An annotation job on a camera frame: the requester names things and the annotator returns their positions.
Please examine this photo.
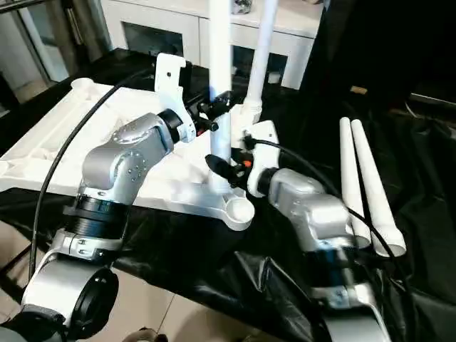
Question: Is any black plastic mat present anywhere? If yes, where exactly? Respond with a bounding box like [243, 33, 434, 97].
[0, 46, 456, 342]

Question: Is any dark metal bar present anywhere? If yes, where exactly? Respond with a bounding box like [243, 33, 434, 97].
[408, 92, 456, 110]

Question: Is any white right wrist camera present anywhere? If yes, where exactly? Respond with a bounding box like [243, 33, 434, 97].
[243, 120, 283, 197]

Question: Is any white plastic table leg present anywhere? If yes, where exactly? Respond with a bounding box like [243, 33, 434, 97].
[207, 0, 237, 196]
[350, 119, 407, 258]
[338, 117, 373, 249]
[241, 0, 279, 126]

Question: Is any clear bag of dark parts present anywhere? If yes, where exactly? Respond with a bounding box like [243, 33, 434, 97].
[233, 0, 256, 15]

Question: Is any white sideboard cabinet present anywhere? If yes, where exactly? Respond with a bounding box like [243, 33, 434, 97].
[100, 0, 324, 93]

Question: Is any white plastic table top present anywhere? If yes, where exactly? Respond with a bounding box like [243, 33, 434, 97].
[0, 78, 256, 232]

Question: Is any grey tripod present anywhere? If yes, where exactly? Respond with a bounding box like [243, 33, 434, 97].
[58, 0, 113, 63]

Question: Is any black backdrop cloth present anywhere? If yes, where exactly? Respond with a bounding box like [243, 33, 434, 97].
[301, 0, 456, 100]

